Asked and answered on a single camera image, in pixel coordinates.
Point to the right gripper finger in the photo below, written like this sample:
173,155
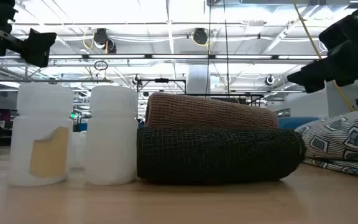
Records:
343,67
343,32

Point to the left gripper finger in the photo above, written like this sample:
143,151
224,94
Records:
39,46

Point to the white pill bottle beige label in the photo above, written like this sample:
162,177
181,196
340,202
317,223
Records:
42,102

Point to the grey patterned fabric pouch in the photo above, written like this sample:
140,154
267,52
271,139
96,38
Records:
346,137

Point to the white plastic pill bottle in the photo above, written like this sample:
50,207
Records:
79,149
110,140

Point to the tan elastic bandage roll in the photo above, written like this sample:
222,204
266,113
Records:
204,110

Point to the black elastic bandage roll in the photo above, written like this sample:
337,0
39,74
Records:
216,155

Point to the blue fabric pouch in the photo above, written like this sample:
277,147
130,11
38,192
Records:
294,122

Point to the distant black metal frame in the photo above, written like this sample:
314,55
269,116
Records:
161,80

